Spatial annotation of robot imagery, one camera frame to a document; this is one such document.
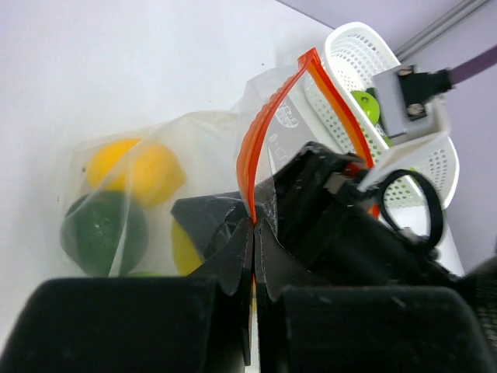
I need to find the yellow-green fake starfruit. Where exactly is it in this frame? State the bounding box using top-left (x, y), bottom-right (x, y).
top-left (171, 220), bottom-right (203, 276)

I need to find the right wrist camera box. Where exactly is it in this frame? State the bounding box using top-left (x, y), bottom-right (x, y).
top-left (356, 64), bottom-right (453, 191)

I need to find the white perforated plastic basket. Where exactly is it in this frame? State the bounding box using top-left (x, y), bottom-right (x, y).
top-left (304, 22), bottom-right (460, 207)

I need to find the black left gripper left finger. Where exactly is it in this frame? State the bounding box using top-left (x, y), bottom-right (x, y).
top-left (1, 219), bottom-right (254, 372)

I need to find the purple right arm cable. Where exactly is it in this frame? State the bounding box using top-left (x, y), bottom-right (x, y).
top-left (446, 44), bottom-right (497, 89)

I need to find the dark green fake avocado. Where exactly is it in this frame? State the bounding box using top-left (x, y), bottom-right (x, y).
top-left (61, 190), bottom-right (149, 277)

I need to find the yellow fake lemon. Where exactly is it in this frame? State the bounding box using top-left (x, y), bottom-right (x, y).
top-left (86, 138), bottom-right (186, 207)

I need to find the clear zip bag orange seal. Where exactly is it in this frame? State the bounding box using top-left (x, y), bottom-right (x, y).
top-left (59, 49), bottom-right (374, 277)

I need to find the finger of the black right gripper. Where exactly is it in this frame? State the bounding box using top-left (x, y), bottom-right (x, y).
top-left (171, 192), bottom-right (252, 260)

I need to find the aluminium frame rail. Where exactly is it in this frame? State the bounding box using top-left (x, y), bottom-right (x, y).
top-left (394, 0), bottom-right (492, 61)

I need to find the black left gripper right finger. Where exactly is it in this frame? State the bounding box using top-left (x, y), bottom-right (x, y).
top-left (254, 222), bottom-right (496, 372)

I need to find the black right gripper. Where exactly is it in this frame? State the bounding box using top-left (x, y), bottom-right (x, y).
top-left (267, 141), bottom-right (461, 288)

